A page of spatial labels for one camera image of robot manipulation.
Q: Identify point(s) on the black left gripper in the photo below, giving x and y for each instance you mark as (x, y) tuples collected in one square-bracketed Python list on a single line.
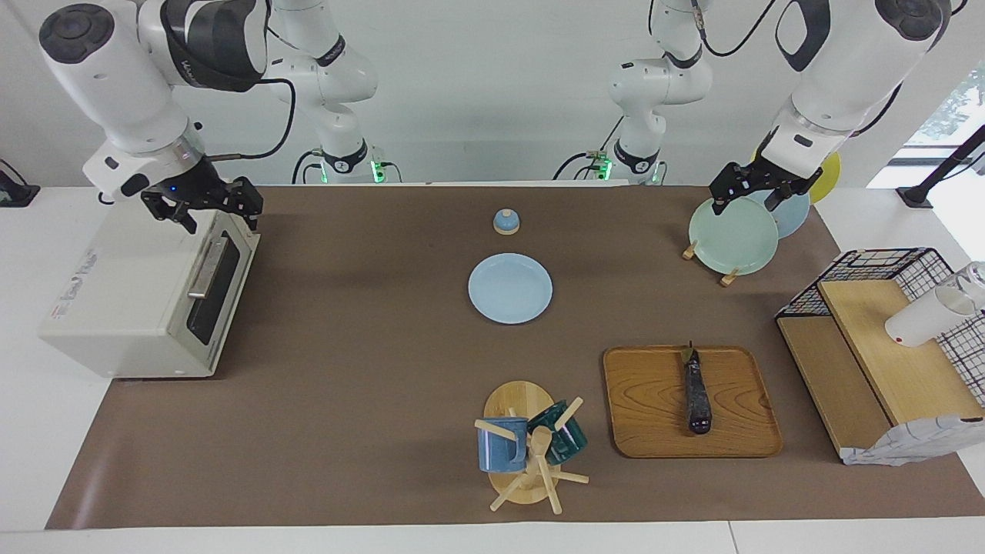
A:
[(750, 178)]

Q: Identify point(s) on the brown table mat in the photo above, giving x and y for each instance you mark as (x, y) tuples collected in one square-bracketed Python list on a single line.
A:
[(369, 385)]

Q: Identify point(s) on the light blue plate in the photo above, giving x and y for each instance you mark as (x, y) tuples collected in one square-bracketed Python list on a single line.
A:
[(510, 288)]

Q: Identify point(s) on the wooden serving tray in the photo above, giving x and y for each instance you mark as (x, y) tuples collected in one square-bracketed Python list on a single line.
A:
[(654, 408)]

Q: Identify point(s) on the wooden shelf unit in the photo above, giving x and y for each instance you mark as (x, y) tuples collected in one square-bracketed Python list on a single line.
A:
[(900, 377)]

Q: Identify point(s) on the dark purple eggplant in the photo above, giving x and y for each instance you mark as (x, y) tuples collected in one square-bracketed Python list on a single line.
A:
[(697, 392)]

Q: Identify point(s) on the white cup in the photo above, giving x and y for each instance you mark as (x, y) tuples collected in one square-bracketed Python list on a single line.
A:
[(919, 319)]

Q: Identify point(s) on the cream toaster oven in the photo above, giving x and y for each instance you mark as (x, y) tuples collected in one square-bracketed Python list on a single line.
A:
[(115, 285)]

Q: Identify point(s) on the black clamp base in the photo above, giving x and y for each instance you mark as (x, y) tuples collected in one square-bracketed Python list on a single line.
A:
[(15, 196)]

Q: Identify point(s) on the clear glass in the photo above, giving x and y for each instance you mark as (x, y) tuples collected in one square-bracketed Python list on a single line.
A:
[(976, 277)]

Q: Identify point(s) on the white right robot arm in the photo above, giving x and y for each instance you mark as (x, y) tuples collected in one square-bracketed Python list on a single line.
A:
[(108, 77)]

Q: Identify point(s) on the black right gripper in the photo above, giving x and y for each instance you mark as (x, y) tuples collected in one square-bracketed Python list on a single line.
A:
[(196, 191)]

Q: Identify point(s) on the yellow plate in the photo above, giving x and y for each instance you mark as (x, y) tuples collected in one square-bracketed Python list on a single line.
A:
[(829, 181)]

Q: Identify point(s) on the blue mug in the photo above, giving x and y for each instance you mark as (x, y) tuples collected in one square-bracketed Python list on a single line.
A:
[(496, 454)]

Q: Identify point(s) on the dark green mug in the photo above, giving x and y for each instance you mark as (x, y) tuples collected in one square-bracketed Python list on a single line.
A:
[(569, 442)]

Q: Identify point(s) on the wooden mug tree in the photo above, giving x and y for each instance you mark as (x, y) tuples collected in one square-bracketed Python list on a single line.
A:
[(515, 400)]

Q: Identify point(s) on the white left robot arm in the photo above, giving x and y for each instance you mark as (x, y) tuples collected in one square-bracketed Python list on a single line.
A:
[(839, 85)]

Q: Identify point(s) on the grey patterned cloth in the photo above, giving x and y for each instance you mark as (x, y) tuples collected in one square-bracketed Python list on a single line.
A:
[(908, 446)]

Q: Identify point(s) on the small blue lid wooden knob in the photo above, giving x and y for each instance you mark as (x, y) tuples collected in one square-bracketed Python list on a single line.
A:
[(506, 223)]

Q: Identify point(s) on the wooden plate rack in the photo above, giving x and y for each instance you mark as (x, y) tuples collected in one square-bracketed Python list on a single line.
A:
[(728, 278)]

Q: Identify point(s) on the mint green plate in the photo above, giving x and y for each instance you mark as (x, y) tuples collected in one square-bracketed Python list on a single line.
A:
[(731, 238)]

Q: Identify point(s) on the pale blue racked plate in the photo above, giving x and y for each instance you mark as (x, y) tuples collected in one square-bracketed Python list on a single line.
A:
[(794, 219)]

